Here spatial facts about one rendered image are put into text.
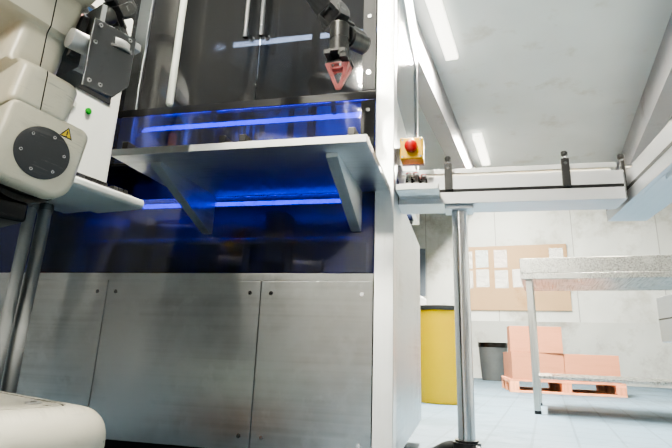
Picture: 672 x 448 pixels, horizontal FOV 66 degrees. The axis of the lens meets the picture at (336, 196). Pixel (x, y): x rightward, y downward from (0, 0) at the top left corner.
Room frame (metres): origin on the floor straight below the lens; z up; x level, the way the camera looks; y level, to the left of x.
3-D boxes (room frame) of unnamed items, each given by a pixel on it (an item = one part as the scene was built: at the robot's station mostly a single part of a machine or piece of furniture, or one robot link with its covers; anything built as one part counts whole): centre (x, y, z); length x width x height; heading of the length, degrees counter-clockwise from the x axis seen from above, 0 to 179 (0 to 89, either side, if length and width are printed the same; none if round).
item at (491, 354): (8.26, -2.49, 0.27); 0.44 x 0.43 x 0.55; 68
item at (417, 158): (1.55, -0.24, 1.00); 0.08 x 0.07 x 0.07; 166
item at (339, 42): (1.30, 0.01, 1.19); 0.10 x 0.07 x 0.07; 165
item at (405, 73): (2.02, -0.29, 1.51); 0.85 x 0.01 x 0.59; 166
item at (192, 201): (1.52, 0.46, 0.80); 0.34 x 0.03 x 0.13; 166
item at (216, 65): (1.72, 0.53, 1.51); 0.47 x 0.01 x 0.59; 76
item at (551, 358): (6.12, -2.57, 0.34); 1.27 x 0.94 x 0.69; 68
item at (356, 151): (1.47, 0.21, 0.87); 0.70 x 0.48 x 0.02; 76
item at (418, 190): (1.59, -0.26, 0.87); 0.14 x 0.13 x 0.02; 166
